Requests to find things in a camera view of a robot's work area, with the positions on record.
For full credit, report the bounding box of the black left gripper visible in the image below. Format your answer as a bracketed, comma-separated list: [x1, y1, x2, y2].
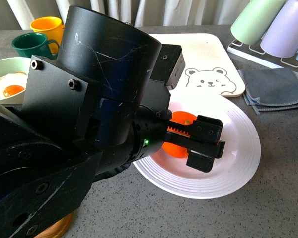
[165, 115, 225, 173]

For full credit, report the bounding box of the orange mandarin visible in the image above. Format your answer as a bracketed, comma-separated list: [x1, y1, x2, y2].
[162, 111, 197, 159]

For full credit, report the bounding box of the white ridged plate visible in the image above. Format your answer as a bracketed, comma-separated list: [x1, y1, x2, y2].
[132, 92, 262, 200]

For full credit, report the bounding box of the cream bear tray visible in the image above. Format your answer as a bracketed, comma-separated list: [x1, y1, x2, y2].
[151, 33, 245, 98]

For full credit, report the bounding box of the grey folded cloth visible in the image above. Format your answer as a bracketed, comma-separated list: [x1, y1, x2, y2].
[238, 68, 298, 115]

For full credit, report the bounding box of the green tumbler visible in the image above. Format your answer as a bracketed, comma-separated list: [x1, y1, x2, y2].
[230, 0, 285, 45]

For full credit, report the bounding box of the purple tumbler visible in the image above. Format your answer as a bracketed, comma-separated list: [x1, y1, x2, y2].
[260, 0, 298, 58]

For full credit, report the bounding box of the wooden cutting board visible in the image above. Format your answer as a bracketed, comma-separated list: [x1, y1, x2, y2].
[35, 212, 74, 238]

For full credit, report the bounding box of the yellow mug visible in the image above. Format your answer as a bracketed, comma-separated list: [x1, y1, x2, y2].
[30, 16, 65, 45]

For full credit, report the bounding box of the dark green mug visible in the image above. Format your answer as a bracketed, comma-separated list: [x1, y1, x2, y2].
[11, 32, 60, 60]

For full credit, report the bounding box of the fake fried egg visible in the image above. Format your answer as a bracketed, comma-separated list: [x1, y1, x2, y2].
[0, 72, 28, 99]

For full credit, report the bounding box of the light green bowl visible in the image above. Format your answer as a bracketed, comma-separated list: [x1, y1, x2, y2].
[0, 57, 31, 104]

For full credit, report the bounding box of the grey curtain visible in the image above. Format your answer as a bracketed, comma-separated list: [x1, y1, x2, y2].
[0, 0, 249, 30]

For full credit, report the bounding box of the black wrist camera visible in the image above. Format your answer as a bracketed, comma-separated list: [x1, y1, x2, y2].
[161, 44, 185, 90]

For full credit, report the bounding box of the white cup rack wooden handle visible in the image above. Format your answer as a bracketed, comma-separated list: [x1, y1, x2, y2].
[227, 39, 298, 79]

